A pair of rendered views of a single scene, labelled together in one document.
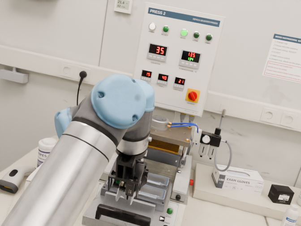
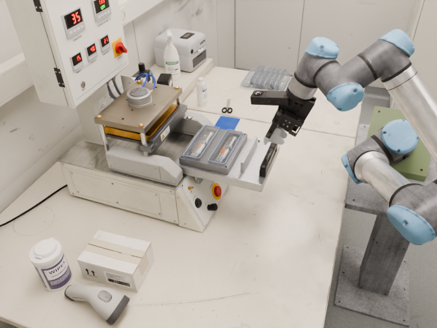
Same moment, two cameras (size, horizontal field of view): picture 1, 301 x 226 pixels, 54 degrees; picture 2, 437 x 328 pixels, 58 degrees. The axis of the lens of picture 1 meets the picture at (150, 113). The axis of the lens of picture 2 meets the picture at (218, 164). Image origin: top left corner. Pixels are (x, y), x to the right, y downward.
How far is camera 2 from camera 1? 1.20 m
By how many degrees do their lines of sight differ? 68
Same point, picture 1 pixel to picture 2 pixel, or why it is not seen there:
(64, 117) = (360, 87)
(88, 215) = (261, 181)
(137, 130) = not seen: hidden behind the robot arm
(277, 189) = (166, 81)
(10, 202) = (142, 306)
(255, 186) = not seen: hidden behind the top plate
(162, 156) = (176, 118)
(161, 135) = (166, 102)
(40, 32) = not seen: outside the picture
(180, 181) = (203, 120)
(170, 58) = (87, 21)
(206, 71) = (116, 11)
